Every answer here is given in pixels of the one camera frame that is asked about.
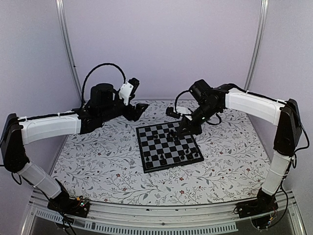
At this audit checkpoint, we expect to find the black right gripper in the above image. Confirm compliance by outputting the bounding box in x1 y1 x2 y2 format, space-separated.
176 102 219 138

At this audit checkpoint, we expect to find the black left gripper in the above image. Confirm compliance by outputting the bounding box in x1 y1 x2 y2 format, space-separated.
99 93 148 123

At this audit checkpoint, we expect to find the black silver chess board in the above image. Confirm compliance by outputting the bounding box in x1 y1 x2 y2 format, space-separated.
136 121 204 173

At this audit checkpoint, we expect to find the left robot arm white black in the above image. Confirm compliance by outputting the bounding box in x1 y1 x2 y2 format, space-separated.
0 78 148 212

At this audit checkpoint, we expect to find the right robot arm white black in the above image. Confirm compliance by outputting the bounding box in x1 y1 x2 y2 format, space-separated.
174 79 305 213

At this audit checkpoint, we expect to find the floral patterned table mat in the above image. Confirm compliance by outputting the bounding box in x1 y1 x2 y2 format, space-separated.
52 100 270 206

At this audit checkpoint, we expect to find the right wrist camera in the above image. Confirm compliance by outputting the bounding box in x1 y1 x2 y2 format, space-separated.
165 106 192 120

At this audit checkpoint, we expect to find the right camera black cable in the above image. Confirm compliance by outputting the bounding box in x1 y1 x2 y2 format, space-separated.
174 90 191 110

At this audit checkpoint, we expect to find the camera black cable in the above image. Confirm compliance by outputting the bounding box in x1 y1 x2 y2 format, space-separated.
174 90 191 110
81 63 127 103

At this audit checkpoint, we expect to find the left camera black cable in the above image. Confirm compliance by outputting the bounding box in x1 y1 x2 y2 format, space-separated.
81 63 127 103

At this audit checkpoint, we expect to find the front aluminium rail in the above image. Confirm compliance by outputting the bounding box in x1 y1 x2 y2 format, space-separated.
22 190 307 235

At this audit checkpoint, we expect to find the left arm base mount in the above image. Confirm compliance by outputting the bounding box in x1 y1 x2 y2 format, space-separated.
47 195 90 218

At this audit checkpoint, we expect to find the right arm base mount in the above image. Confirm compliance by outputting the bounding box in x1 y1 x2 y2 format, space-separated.
233 199 278 218

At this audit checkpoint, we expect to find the left aluminium frame post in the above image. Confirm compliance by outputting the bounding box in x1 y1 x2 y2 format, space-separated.
55 0 82 102

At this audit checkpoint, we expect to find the aluminium frame post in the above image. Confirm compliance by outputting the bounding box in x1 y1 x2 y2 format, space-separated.
244 0 269 90
55 0 82 102

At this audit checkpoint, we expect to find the right aluminium frame post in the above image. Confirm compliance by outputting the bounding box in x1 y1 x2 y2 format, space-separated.
244 0 269 90

